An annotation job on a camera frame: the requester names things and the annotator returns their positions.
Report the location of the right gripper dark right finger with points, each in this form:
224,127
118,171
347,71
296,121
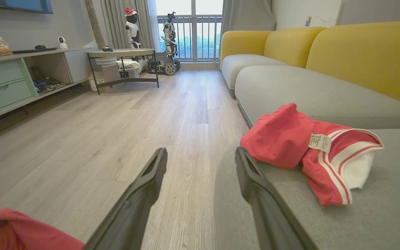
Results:
266,205

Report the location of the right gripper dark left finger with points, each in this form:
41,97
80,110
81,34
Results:
134,205

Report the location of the red garment with white stripes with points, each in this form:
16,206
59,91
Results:
283,139

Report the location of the grey and yellow sofa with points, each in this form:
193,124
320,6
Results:
325,90

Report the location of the white cardboard box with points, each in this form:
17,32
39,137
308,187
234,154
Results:
108,74

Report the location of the grey cabinet with green drawers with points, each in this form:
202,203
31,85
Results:
2,83

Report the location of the white ribbed round device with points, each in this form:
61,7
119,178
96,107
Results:
105,62

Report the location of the small black gadget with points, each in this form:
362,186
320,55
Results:
107,49

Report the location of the white wheeled robot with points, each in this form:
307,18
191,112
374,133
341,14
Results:
169,45

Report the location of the white robot with santa hat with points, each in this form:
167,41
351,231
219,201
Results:
132,29

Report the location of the metal balcony railing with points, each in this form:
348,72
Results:
189,38

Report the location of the flat black keyboard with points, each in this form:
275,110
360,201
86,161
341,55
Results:
35,50

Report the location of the small black mouse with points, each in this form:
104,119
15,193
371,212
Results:
40,46

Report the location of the grey striped curtain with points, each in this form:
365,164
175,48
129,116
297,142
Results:
127,21

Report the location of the plain grey curtain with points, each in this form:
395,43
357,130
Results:
247,15

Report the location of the grey side table black frame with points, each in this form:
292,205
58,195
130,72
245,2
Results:
123,53

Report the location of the white security camera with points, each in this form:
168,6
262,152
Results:
62,42

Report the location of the wall-mounted television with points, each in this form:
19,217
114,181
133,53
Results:
19,5

